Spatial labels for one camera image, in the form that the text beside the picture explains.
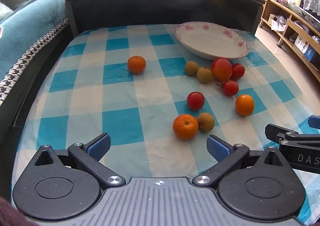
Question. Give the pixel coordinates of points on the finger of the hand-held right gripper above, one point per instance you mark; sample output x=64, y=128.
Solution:
x=275, y=132
x=315, y=121

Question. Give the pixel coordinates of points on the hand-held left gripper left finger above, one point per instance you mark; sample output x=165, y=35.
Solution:
x=100, y=147

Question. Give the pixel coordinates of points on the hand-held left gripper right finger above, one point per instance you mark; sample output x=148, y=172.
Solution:
x=217, y=148

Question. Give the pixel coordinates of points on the tan longan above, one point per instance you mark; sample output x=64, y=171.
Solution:
x=191, y=68
x=206, y=122
x=204, y=74

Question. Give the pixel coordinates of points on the orange mandarin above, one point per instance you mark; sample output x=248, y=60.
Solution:
x=244, y=104
x=136, y=64
x=185, y=126

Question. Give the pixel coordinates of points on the red cherry tomato with stem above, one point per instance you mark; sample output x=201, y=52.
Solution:
x=230, y=88

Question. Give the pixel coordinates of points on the red yellow plum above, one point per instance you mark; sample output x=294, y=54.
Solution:
x=221, y=69

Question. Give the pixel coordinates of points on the white floral plate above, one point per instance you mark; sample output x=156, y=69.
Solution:
x=207, y=41

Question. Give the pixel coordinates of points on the person's left forearm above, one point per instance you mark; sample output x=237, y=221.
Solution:
x=10, y=216

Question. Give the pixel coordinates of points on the blue white checkered tablecloth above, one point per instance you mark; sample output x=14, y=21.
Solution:
x=120, y=121

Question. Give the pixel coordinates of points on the blue white box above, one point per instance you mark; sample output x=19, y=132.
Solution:
x=310, y=52

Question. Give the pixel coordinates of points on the wooden shelf unit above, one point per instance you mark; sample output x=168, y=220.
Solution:
x=275, y=1

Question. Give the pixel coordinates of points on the blue blanket with houndstooth trim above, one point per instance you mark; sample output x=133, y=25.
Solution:
x=30, y=23

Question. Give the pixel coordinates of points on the dark coffee table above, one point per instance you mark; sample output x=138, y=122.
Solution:
x=150, y=3

